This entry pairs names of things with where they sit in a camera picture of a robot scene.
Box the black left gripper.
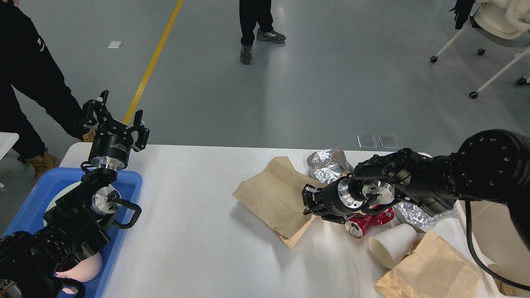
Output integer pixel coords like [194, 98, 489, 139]
[82, 90, 150, 170]

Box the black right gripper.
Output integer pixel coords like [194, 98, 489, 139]
[301, 177, 365, 225]

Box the brown paper bag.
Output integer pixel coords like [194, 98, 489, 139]
[375, 231, 482, 298]
[233, 156, 324, 249]

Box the green plate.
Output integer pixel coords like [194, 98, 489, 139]
[45, 181, 82, 212]

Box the pink mug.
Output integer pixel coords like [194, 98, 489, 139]
[55, 252, 104, 282]

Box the brown paper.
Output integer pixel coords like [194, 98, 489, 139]
[495, 280, 528, 297]

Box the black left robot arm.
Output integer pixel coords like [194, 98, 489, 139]
[0, 90, 149, 298]

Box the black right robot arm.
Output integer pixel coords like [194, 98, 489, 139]
[302, 130, 530, 246]

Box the crushed red can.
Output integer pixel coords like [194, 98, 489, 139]
[344, 207, 395, 239]

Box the crumpled aluminium foil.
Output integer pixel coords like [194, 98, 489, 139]
[306, 147, 354, 184]

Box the white paper cup lying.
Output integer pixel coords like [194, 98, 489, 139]
[369, 223, 418, 269]

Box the clear floor tile left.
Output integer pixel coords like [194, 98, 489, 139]
[357, 135, 378, 149]

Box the clear floor tile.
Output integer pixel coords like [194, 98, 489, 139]
[377, 134, 400, 149]
[357, 135, 378, 149]

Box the clear plastic wrap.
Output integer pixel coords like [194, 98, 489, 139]
[392, 202, 459, 232]

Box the clear floor tile right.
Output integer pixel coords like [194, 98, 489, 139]
[377, 134, 400, 149]

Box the white side table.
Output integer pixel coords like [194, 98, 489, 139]
[0, 132, 19, 160]

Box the person in tan boots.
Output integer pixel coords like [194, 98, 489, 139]
[0, 0, 94, 181]

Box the blue plastic tray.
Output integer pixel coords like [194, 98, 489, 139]
[4, 167, 143, 298]

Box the person in grey sneakers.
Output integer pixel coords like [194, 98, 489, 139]
[238, 0, 286, 65]

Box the white plastic bin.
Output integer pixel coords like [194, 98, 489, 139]
[454, 201, 530, 298]

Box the white office chair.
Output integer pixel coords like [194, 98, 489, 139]
[429, 0, 530, 99]

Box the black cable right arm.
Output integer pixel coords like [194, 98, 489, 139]
[465, 201, 530, 291]

